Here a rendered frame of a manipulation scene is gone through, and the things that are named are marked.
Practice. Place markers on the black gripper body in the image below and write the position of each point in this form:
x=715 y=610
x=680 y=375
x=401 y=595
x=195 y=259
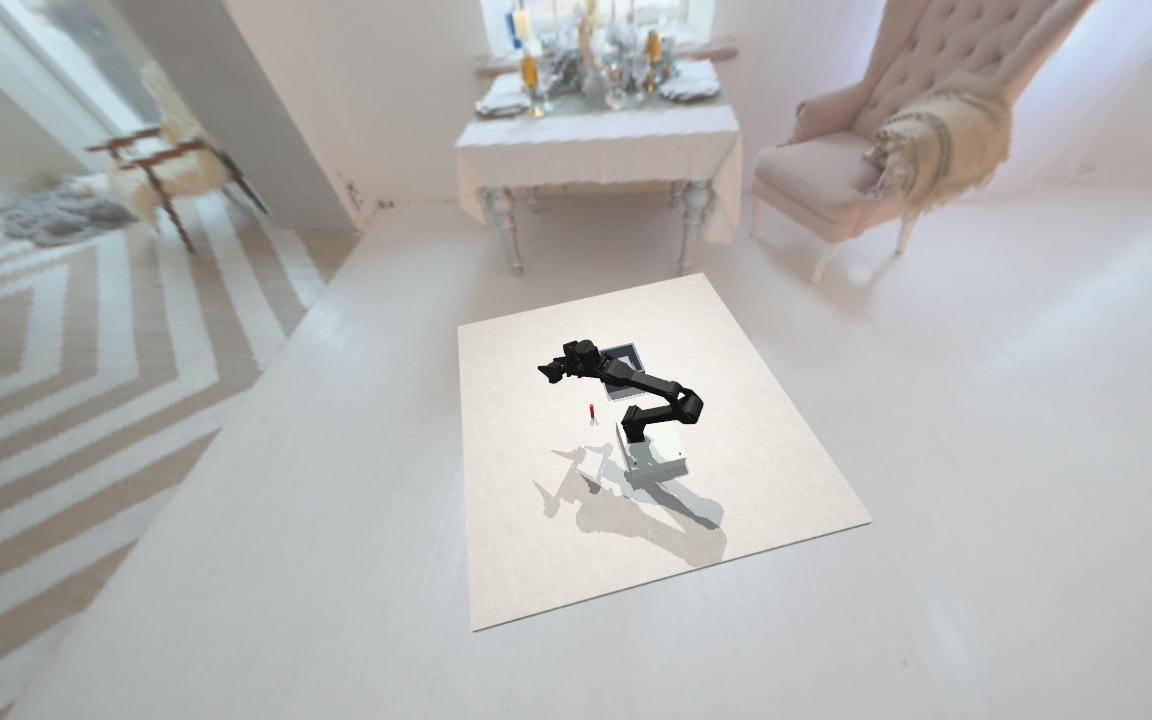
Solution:
x=556 y=371

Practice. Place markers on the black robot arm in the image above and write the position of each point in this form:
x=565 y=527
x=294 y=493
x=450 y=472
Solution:
x=686 y=410

